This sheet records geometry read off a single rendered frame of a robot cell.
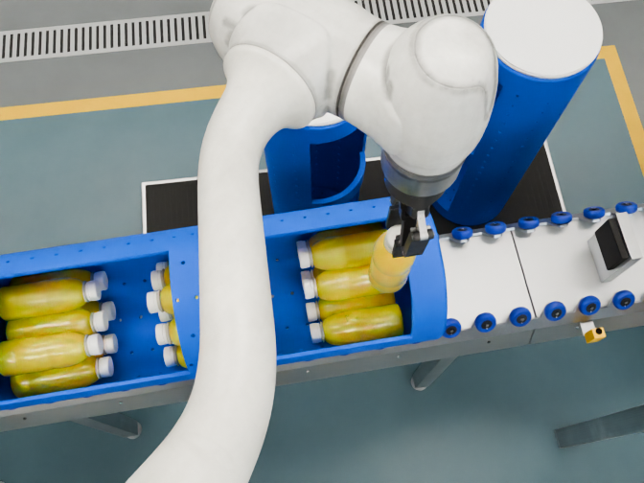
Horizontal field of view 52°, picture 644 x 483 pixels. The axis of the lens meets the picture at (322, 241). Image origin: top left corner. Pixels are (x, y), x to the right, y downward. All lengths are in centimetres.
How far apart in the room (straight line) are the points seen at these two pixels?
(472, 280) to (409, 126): 92
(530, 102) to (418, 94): 115
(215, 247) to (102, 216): 211
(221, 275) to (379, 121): 21
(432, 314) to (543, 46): 76
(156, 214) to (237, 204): 187
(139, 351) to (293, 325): 32
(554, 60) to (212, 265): 125
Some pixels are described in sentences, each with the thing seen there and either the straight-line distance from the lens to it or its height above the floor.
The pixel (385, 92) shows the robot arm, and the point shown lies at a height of 181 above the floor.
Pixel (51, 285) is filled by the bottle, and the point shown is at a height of 113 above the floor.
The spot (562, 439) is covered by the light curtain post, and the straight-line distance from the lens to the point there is 240.
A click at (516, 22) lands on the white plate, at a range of 171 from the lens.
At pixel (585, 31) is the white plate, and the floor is 104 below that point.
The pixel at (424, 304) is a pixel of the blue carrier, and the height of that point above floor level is 119.
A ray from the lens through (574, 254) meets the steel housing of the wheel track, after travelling 158.
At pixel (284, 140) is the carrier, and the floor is 94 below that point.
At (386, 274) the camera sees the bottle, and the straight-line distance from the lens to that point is 103.
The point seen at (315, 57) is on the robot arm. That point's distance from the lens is 62.
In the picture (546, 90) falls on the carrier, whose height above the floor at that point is 99.
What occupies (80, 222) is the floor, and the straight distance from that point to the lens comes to 266.
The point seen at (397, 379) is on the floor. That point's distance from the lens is 236.
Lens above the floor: 231
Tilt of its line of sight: 69 degrees down
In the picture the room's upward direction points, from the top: straight up
